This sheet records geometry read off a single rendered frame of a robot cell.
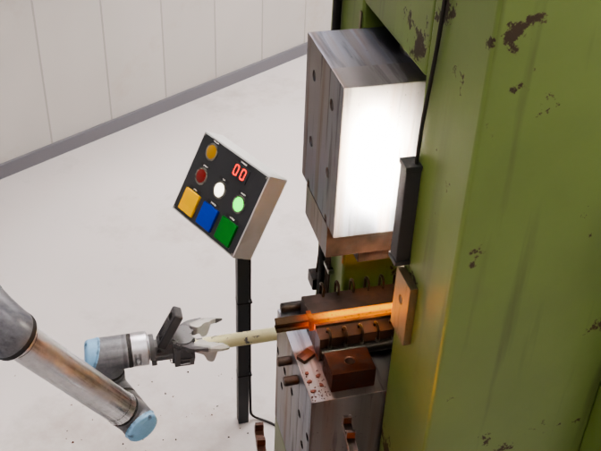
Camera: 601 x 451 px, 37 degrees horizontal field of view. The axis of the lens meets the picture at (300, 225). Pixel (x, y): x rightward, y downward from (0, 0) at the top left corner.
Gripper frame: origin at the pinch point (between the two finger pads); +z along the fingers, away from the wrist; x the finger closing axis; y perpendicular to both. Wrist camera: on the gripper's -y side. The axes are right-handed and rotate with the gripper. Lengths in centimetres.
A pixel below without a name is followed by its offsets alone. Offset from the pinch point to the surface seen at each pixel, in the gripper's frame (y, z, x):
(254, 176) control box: -18, 18, -46
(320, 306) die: 0.6, 28.5, -5.2
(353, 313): -1.3, 36.0, 1.6
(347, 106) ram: -72, 25, 13
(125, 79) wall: 69, -3, -297
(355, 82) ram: -77, 27, 12
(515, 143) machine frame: -81, 46, 49
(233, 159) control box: -19, 14, -56
